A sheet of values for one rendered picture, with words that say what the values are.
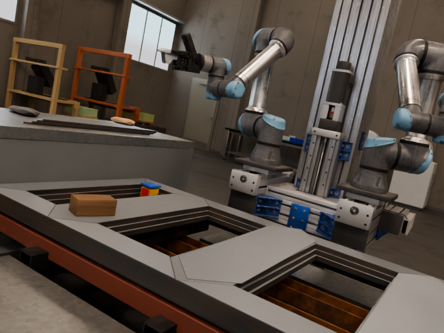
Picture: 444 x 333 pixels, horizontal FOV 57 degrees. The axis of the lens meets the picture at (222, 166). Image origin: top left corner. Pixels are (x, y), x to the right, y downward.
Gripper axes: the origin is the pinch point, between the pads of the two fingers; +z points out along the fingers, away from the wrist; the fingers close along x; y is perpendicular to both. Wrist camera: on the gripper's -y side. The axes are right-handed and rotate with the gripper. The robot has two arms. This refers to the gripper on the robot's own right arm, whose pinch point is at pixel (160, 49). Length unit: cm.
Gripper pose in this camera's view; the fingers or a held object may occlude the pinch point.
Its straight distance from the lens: 177.3
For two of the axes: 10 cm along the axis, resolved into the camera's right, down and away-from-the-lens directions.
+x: -5.7, -2.5, 7.8
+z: -8.0, -0.1, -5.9
